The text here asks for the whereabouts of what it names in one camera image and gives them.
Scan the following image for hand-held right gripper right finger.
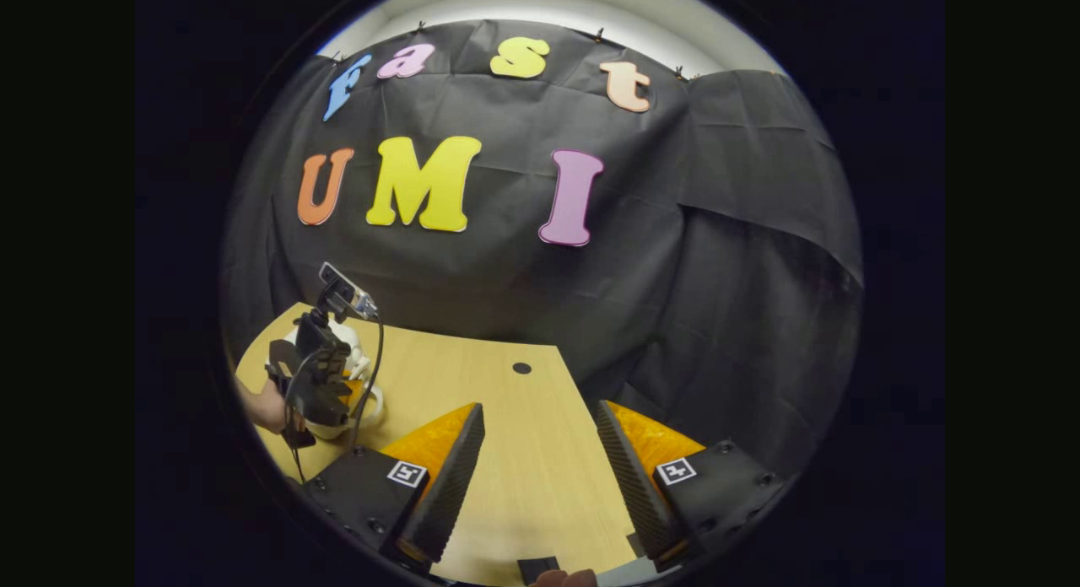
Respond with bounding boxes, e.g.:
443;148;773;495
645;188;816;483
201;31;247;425
596;399;790;574

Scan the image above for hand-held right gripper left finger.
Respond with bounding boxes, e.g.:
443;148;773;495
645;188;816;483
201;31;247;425
304;401;487;571

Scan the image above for white suitcase with grey lining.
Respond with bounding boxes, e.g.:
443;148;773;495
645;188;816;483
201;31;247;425
281;313;386;441

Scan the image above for black backdrop cloth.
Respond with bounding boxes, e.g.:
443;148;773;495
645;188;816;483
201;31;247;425
221;18;863;478

